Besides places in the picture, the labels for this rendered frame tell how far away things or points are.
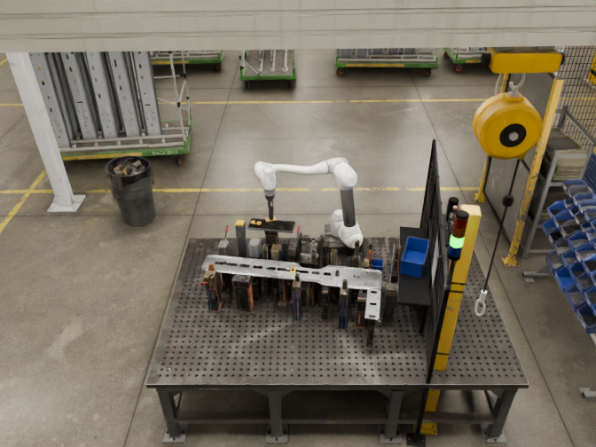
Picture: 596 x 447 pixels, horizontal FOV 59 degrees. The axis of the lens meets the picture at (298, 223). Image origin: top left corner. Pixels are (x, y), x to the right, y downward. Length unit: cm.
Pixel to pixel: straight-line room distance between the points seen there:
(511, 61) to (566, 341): 425
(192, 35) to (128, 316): 433
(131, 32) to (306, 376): 289
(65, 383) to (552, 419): 393
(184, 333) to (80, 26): 307
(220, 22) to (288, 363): 292
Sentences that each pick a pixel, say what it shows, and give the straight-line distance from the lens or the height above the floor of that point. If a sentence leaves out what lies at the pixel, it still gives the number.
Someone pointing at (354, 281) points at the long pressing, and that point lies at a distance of 394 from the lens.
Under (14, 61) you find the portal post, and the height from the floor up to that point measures 183.
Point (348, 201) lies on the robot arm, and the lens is 413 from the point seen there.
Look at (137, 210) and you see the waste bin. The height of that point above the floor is 24.
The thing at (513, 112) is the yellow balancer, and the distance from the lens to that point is 133.
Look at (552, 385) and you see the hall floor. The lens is 497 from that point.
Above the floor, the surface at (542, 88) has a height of 180.
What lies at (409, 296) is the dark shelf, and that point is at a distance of 383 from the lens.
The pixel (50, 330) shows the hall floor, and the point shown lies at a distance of 549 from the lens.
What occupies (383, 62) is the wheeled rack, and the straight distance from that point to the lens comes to 1032.
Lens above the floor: 365
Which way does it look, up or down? 36 degrees down
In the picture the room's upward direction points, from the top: 1 degrees counter-clockwise
